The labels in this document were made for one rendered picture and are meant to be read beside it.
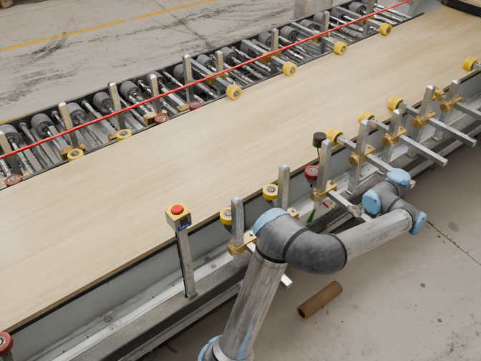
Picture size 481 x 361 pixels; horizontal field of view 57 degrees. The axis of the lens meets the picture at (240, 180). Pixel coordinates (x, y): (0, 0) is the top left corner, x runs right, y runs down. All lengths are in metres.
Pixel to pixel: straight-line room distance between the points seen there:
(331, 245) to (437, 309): 1.76
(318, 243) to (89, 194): 1.28
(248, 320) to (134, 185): 1.00
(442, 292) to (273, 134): 1.44
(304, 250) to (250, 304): 0.30
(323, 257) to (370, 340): 1.53
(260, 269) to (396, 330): 1.57
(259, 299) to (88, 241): 0.88
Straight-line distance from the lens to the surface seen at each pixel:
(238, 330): 1.54
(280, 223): 1.30
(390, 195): 1.77
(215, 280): 2.04
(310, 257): 1.26
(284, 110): 2.65
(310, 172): 2.23
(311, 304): 2.72
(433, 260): 3.21
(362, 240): 1.42
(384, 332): 2.80
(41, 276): 1.98
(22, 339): 2.04
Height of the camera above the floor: 2.37
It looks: 42 degrees down
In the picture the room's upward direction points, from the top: 1 degrees counter-clockwise
